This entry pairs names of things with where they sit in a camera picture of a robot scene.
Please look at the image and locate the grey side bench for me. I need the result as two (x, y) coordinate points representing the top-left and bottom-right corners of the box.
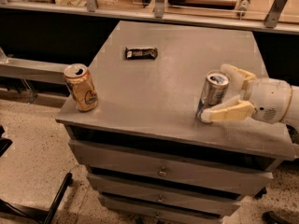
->
(0, 58), (66, 85)

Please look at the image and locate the black object on floor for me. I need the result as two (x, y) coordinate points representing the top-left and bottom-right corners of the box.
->
(262, 211), (291, 224)

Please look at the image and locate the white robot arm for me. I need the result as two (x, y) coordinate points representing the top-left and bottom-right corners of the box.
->
(196, 63), (299, 130)

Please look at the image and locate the middle grey drawer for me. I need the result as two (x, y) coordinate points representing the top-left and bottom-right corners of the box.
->
(87, 174), (240, 216)

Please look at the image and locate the black chair leg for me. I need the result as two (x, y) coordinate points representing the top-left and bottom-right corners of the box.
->
(0, 172), (74, 224)

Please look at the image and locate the orange soda can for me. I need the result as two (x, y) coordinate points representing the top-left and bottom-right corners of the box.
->
(64, 63), (98, 112)

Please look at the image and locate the grey metal shelf rail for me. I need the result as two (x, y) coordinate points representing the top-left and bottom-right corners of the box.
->
(0, 0), (299, 35)

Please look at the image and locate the grey drawer cabinet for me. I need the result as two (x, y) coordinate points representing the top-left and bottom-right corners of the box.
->
(55, 20), (297, 224)

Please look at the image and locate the black rxbar chocolate bar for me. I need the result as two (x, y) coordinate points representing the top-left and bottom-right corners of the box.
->
(125, 48), (158, 60)

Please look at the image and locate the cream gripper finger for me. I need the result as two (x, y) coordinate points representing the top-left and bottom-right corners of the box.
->
(221, 63), (257, 91)
(200, 100), (255, 123)

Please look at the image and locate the silver blue redbull can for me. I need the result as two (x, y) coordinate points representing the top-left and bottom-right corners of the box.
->
(196, 70), (230, 122)

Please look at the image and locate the grey drawer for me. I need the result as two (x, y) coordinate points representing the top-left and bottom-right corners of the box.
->
(69, 140), (273, 195)
(87, 174), (240, 216)
(99, 195), (222, 224)

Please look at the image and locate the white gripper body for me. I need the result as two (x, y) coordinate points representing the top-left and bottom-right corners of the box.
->
(244, 77), (292, 124)

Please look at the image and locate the bottom grey drawer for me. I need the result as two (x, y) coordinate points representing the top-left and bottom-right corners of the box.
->
(99, 195), (222, 224)

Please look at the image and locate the top grey drawer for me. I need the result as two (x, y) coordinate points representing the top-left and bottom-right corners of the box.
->
(69, 140), (273, 195)

